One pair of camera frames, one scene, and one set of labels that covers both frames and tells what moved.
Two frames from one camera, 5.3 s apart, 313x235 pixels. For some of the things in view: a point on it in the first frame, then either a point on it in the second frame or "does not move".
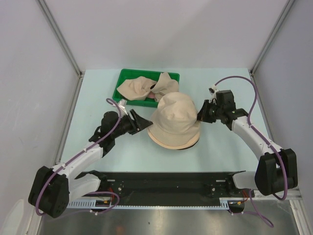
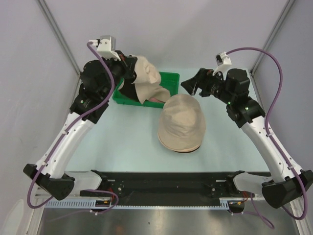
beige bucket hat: [137, 88] to [153, 99]
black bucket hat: [189, 147] to [186, 151]
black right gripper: [202, 116] to [202, 80]
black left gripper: [139, 123] to [127, 63]
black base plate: [173, 186] does not move
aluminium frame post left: [54, 24] does not move
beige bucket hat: [164, 85] to [147, 82]
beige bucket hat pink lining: [183, 146] to [186, 150]
